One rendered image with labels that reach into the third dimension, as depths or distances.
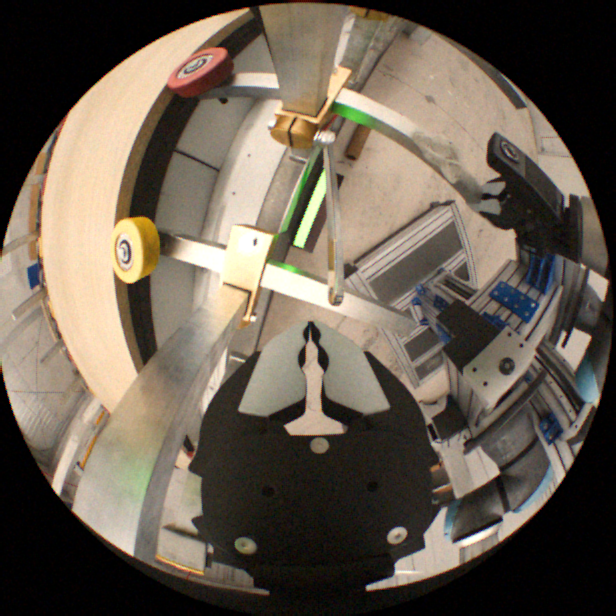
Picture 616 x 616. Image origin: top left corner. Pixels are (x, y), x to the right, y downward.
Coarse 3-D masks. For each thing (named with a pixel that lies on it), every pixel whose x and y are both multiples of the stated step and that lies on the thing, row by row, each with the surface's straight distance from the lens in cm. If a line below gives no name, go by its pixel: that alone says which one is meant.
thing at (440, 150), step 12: (420, 132) 27; (420, 144) 26; (432, 144) 27; (444, 144) 27; (432, 156) 25; (444, 156) 27; (456, 156) 30; (444, 168) 27; (456, 168) 27; (456, 180) 28
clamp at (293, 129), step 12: (348, 72) 28; (336, 84) 26; (336, 96) 25; (324, 108) 23; (276, 120) 24; (288, 120) 22; (300, 120) 21; (312, 120) 21; (324, 120) 24; (276, 132) 22; (288, 132) 21; (300, 132) 21; (312, 132) 22; (288, 144) 24; (300, 144) 23; (312, 144) 22
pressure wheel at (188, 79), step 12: (216, 48) 32; (192, 60) 32; (204, 60) 31; (216, 60) 28; (228, 60) 29; (180, 72) 31; (192, 72) 29; (204, 72) 27; (216, 72) 28; (228, 72) 29; (168, 84) 30; (180, 84) 28; (192, 84) 28; (204, 84) 28; (216, 84) 29; (192, 96) 30
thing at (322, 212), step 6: (324, 198) 35; (324, 204) 35; (318, 210) 35; (324, 210) 35; (318, 216) 35; (324, 216) 35; (318, 222) 35; (312, 228) 35; (318, 228) 35; (312, 234) 35; (318, 234) 35; (306, 240) 35; (312, 240) 35; (306, 246) 35; (312, 246) 35
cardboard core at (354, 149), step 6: (360, 126) 121; (360, 132) 118; (366, 132) 119; (354, 138) 115; (360, 138) 115; (366, 138) 119; (354, 144) 112; (360, 144) 114; (348, 150) 111; (354, 150) 110; (360, 150) 113; (348, 156) 115; (354, 156) 110
